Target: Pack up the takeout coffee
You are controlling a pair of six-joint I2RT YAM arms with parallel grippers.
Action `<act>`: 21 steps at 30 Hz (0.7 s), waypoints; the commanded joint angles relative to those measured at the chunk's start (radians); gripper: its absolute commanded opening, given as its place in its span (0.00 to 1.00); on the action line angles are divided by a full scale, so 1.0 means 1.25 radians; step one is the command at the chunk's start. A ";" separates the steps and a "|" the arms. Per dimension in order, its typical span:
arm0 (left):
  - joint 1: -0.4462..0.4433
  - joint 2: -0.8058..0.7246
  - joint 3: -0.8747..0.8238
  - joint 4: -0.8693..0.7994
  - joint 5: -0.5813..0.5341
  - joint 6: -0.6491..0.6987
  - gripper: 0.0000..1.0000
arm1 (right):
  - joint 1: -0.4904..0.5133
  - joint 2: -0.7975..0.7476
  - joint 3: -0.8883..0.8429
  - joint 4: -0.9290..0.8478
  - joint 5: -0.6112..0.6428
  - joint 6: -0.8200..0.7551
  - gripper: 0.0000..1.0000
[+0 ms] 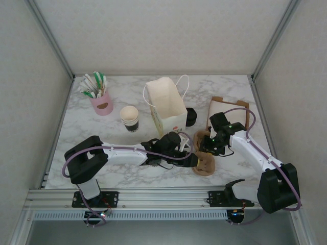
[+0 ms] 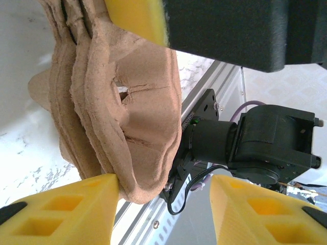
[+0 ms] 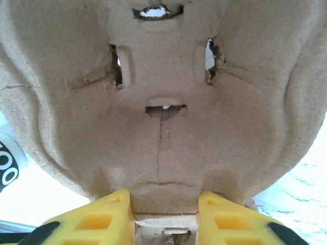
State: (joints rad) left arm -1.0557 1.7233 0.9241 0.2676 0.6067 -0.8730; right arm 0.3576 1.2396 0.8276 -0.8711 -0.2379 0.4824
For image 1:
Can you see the brown pulp cup carrier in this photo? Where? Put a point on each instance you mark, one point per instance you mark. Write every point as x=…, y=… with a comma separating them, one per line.
x=198, y=140
x=207, y=166

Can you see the white paper takeout bag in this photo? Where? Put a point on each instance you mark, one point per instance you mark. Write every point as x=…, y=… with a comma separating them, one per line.
x=166, y=102

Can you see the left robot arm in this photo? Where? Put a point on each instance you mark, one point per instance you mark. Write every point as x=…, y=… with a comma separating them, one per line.
x=122, y=154

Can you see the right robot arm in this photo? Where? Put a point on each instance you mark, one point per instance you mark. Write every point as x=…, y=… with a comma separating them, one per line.
x=255, y=153

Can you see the brown cardboard tray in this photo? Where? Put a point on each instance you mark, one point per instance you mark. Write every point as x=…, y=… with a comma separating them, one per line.
x=246, y=112

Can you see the stack of paper cups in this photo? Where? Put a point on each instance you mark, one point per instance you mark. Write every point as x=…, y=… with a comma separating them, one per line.
x=129, y=114

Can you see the pink paper cup holder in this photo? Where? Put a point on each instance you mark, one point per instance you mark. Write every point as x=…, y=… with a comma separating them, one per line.
x=102, y=106

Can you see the wooden stirrer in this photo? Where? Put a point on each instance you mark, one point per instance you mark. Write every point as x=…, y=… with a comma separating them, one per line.
x=103, y=88

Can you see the aluminium table side rail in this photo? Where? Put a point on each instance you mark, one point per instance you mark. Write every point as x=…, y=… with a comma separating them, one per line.
x=57, y=132
x=263, y=122

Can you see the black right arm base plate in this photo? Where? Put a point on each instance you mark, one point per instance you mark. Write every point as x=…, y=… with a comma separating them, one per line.
x=217, y=199

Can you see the aluminium mounting rail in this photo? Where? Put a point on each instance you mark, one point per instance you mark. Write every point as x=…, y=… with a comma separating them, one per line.
x=163, y=197

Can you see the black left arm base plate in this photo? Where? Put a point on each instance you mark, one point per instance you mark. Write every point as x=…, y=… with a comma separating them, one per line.
x=110, y=199

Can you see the aluminium frame post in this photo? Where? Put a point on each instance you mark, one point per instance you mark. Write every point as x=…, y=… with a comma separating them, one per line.
x=51, y=40
x=276, y=40

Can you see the aluminium frame leg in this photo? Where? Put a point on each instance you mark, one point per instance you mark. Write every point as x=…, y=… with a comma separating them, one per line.
x=300, y=229
x=21, y=227

